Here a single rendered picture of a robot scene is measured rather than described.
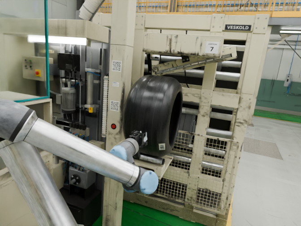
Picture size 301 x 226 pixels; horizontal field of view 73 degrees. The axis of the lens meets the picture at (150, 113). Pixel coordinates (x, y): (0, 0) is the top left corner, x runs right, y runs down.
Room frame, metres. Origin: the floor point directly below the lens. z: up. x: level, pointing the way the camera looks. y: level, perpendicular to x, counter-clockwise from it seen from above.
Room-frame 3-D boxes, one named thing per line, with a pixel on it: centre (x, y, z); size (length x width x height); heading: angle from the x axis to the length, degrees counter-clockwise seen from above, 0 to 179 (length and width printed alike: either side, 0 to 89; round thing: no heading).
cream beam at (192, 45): (1.73, -0.21, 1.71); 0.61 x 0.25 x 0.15; 72
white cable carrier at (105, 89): (1.55, 0.34, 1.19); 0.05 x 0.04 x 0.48; 162
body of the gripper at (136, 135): (1.06, 0.06, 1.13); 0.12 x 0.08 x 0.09; 162
